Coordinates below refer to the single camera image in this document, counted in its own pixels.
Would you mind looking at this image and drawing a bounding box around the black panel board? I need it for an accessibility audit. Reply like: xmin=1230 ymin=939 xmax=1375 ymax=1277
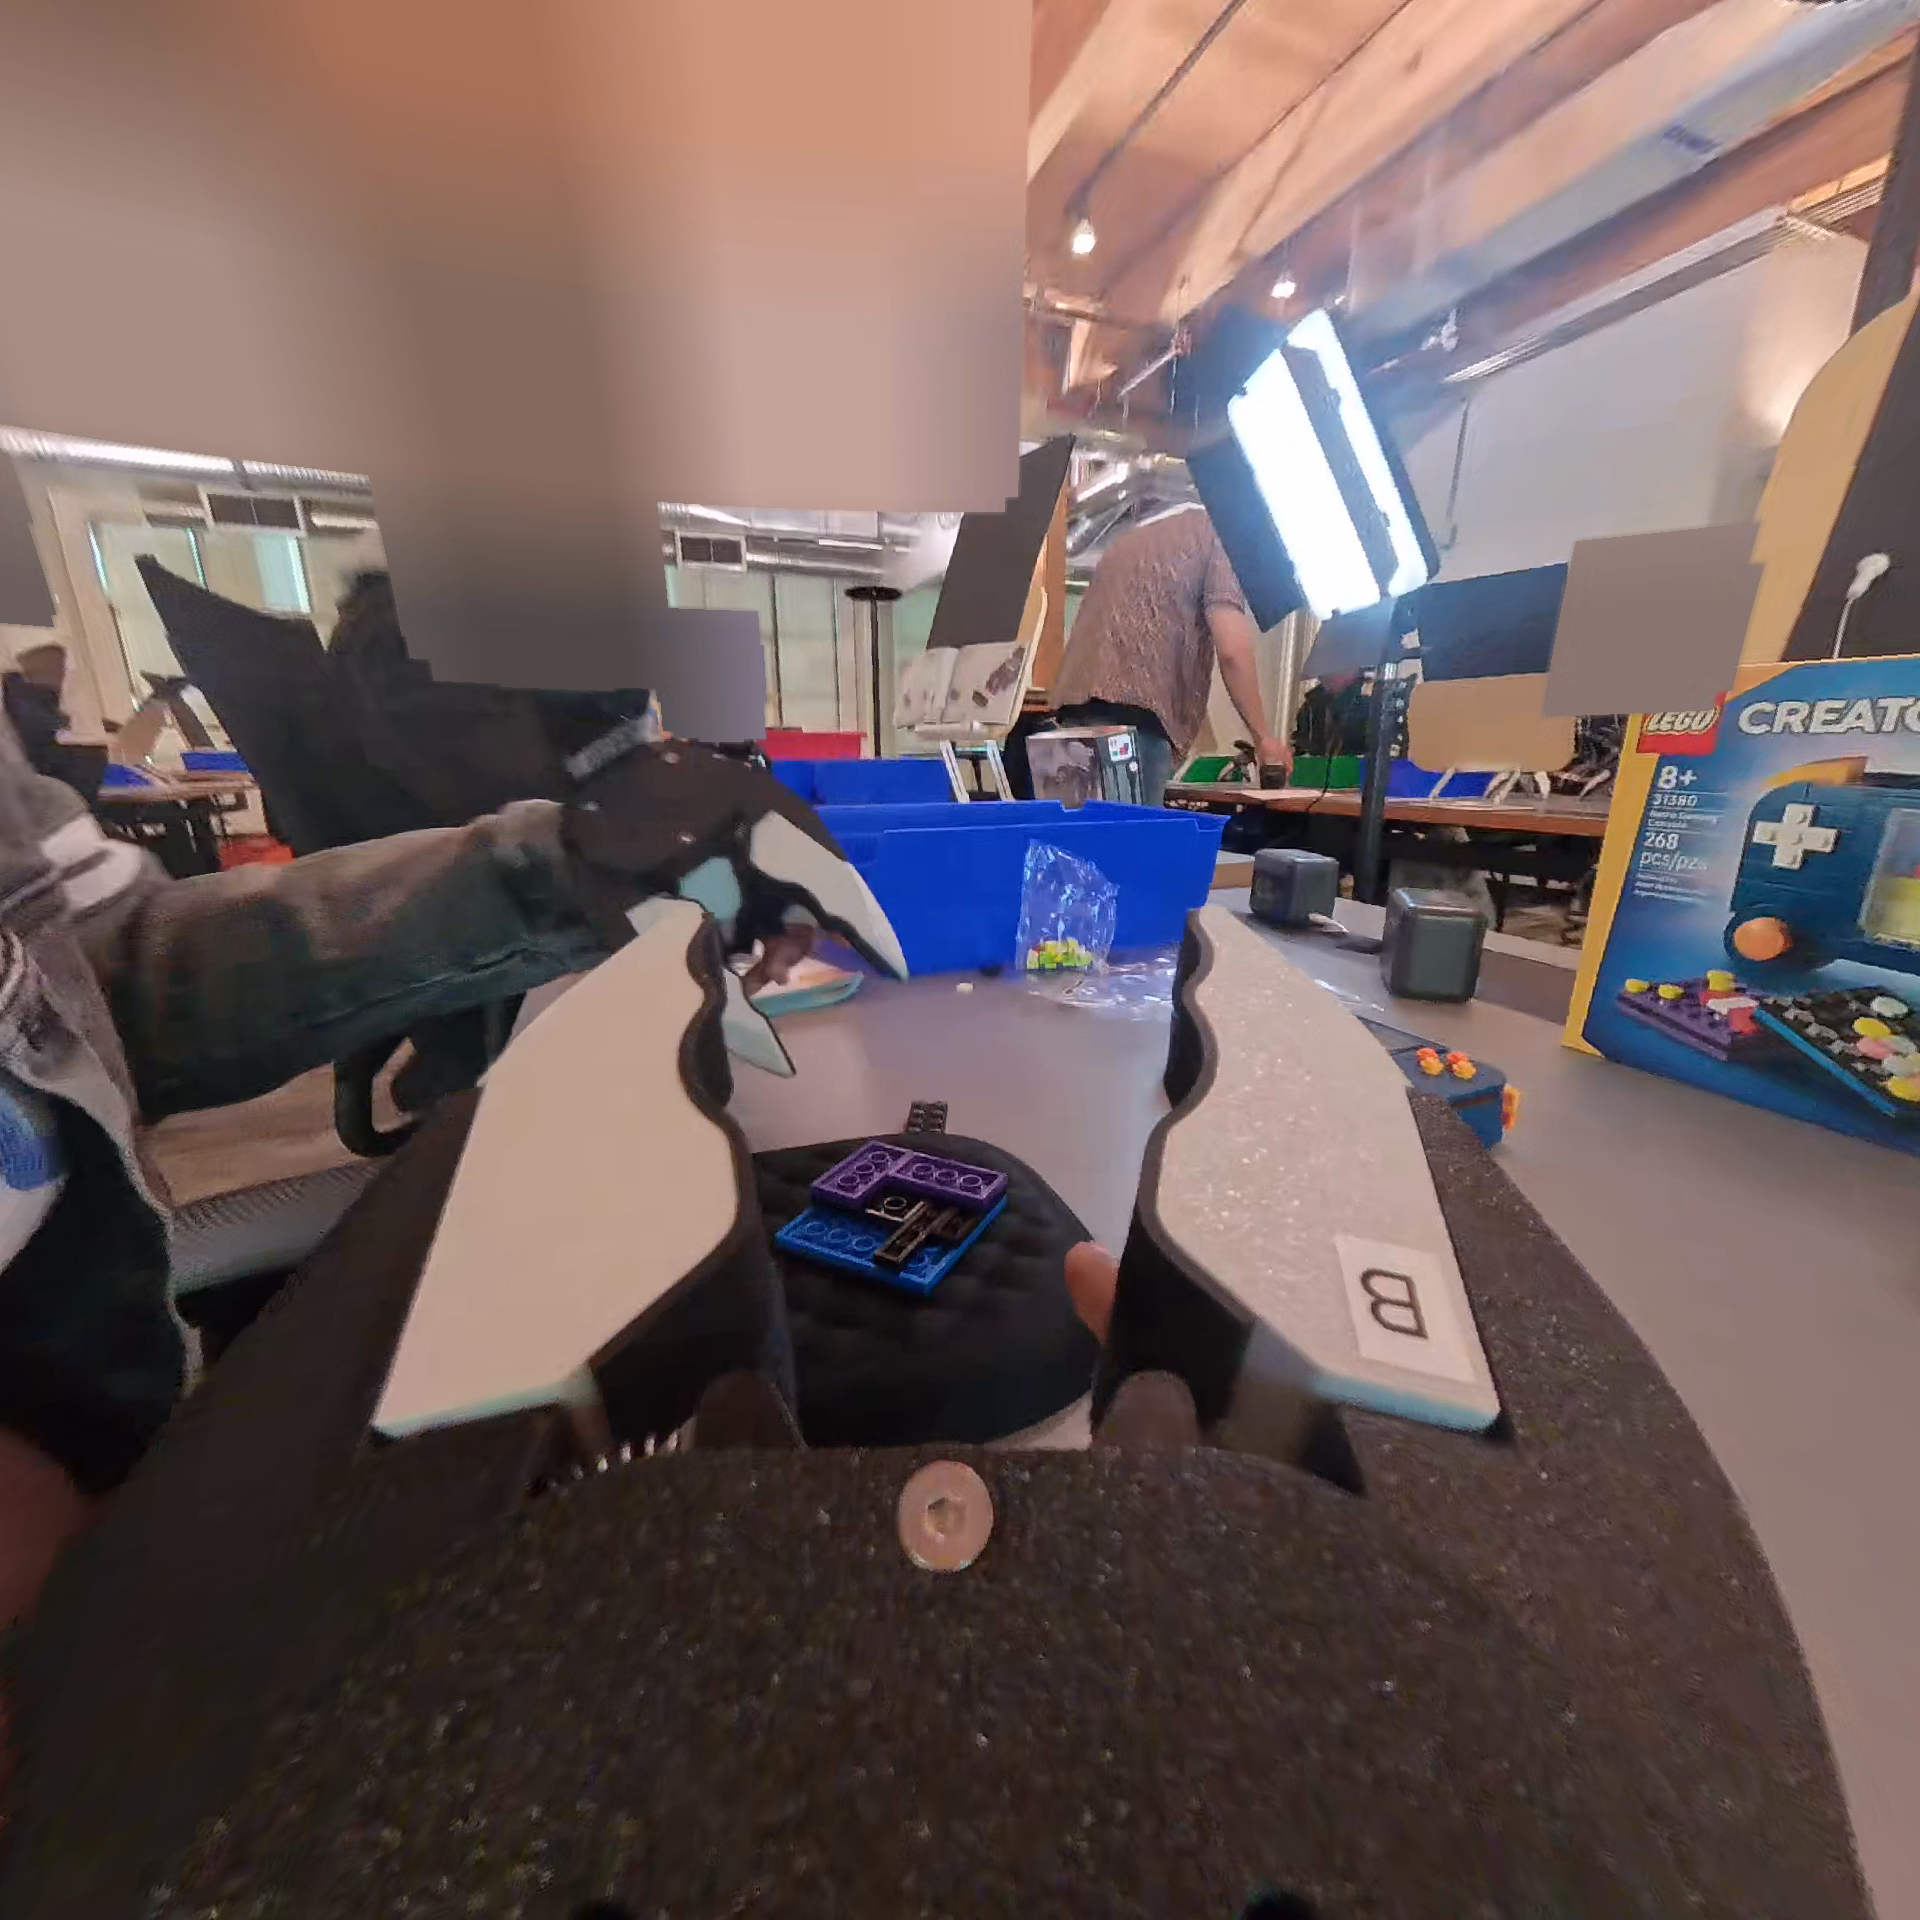
xmin=923 ymin=434 xmax=1078 ymax=652

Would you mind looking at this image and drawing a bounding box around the black light stand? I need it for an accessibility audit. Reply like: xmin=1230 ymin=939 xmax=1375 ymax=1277
xmin=1350 ymin=601 xmax=1426 ymax=906

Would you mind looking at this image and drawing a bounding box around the blue storage bin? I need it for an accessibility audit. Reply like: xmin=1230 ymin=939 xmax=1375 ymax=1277
xmin=814 ymin=797 xmax=1228 ymax=983
xmin=766 ymin=756 xmax=964 ymax=813

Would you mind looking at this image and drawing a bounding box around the grey mesh office chair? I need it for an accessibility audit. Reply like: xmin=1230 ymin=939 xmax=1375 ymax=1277
xmin=162 ymin=1036 xmax=496 ymax=1298

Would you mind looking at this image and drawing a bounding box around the black wood-rimmed panel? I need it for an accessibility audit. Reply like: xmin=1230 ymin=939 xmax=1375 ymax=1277
xmin=1737 ymin=0 xmax=1920 ymax=674

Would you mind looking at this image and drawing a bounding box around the person's patterned shirt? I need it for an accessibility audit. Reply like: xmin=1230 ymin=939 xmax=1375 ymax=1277
xmin=0 ymin=1072 xmax=68 ymax=1284

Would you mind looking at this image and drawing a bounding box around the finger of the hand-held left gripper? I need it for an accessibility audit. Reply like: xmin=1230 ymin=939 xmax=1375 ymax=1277
xmin=626 ymin=868 xmax=800 ymax=1082
xmin=742 ymin=807 xmax=913 ymax=983

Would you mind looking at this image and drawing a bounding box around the dark printed box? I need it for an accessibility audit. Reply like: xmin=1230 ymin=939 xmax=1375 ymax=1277
xmin=1024 ymin=724 xmax=1150 ymax=808

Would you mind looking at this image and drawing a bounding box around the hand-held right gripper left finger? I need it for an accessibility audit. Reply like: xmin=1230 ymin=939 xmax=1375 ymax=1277
xmin=371 ymin=900 xmax=774 ymax=1442

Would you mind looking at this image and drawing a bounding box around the brick instruction booklet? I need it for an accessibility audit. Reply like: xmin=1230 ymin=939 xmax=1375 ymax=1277
xmin=742 ymin=961 xmax=872 ymax=1016

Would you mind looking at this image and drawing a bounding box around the brick set box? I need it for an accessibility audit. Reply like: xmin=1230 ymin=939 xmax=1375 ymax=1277
xmin=1560 ymin=654 xmax=1920 ymax=1163

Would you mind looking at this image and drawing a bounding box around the green storage bin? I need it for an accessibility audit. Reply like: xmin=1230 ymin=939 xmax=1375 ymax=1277
xmin=1168 ymin=753 xmax=1403 ymax=802

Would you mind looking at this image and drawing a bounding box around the black quilted wrist rest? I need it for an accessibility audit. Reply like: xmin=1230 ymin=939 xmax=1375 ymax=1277
xmin=748 ymin=1133 xmax=1109 ymax=1452

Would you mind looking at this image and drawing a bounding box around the black power adapter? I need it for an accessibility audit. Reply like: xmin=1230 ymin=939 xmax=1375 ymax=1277
xmin=1247 ymin=846 xmax=1346 ymax=933
xmin=1379 ymin=885 xmax=1492 ymax=1006

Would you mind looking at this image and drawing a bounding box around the clear plastic bag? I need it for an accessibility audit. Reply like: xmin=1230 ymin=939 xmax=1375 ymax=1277
xmin=1015 ymin=838 xmax=1184 ymax=1026

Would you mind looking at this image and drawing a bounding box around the person's denim jacket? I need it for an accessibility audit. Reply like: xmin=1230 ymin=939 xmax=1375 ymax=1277
xmin=0 ymin=706 xmax=207 ymax=1495

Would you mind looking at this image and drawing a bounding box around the black square flag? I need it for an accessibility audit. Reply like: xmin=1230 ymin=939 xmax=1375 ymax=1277
xmin=1409 ymin=562 xmax=1572 ymax=686

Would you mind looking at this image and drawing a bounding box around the blue and purple brick assembly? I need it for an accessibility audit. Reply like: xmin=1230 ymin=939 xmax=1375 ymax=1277
xmin=774 ymin=1137 xmax=1012 ymax=1296

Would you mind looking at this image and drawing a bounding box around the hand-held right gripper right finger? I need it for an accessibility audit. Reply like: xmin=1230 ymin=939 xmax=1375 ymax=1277
xmin=1134 ymin=904 xmax=1508 ymax=1430

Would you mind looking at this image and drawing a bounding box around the dark blue brick game console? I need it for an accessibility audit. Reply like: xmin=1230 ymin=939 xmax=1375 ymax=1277
xmin=1356 ymin=1016 xmax=1520 ymax=1149

